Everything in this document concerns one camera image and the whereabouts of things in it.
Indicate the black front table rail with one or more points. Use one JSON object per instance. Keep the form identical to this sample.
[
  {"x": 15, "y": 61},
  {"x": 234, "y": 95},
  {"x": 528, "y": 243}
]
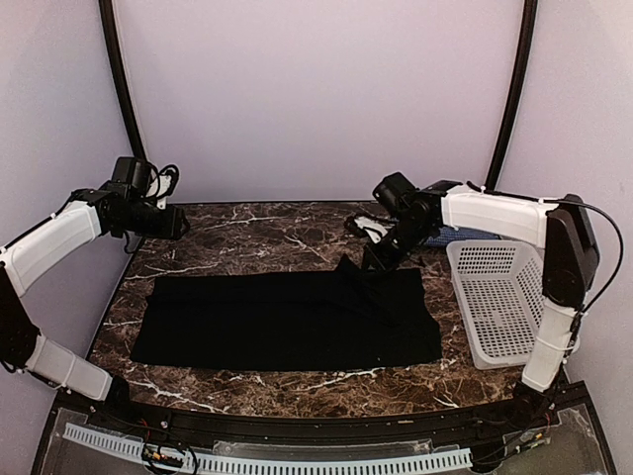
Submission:
[{"x": 486, "y": 424}]

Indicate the blue checkered shirt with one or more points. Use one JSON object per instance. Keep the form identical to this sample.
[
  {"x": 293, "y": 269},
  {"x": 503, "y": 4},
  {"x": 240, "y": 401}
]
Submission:
[{"x": 448, "y": 235}]

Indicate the white plastic laundry basket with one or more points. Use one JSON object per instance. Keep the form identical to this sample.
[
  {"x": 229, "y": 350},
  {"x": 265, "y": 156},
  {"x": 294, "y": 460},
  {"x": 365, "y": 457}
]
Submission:
[{"x": 498, "y": 287}]

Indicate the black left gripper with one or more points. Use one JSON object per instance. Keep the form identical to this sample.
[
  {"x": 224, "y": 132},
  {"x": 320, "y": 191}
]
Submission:
[{"x": 171, "y": 229}]

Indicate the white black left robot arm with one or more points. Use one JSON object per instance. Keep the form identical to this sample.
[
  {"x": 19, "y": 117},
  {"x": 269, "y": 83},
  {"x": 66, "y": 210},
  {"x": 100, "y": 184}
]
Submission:
[{"x": 133, "y": 202}]

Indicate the white slotted cable duct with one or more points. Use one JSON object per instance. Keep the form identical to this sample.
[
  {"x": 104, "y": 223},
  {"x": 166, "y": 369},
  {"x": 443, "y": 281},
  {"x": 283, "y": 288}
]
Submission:
[{"x": 250, "y": 458}]

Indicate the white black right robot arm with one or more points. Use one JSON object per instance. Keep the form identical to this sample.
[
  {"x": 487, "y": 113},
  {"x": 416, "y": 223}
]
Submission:
[{"x": 559, "y": 228}]

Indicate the black corner post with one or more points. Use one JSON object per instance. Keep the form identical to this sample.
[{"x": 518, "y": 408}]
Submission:
[
  {"x": 519, "y": 70},
  {"x": 117, "y": 67}
]

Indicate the black garment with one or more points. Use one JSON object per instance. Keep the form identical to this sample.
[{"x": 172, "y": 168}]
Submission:
[{"x": 335, "y": 320}]

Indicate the black left corner post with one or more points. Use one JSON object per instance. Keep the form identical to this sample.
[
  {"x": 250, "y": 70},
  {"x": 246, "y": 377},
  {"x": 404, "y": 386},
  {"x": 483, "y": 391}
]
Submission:
[{"x": 117, "y": 67}]

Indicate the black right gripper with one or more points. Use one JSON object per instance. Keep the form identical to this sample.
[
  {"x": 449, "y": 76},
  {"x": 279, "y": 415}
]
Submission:
[{"x": 381, "y": 263}]

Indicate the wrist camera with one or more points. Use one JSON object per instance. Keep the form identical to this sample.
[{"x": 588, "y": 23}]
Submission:
[
  {"x": 365, "y": 227},
  {"x": 163, "y": 185}
]

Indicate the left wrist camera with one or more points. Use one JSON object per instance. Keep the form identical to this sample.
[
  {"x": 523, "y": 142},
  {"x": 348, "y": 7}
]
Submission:
[{"x": 163, "y": 185}]

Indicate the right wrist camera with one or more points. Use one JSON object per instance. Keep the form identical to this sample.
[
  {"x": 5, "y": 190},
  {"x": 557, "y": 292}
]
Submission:
[{"x": 365, "y": 227}]

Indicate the black right corner post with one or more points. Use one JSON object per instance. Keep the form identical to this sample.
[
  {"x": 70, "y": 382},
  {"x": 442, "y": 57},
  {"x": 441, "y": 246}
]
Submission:
[{"x": 519, "y": 70}]

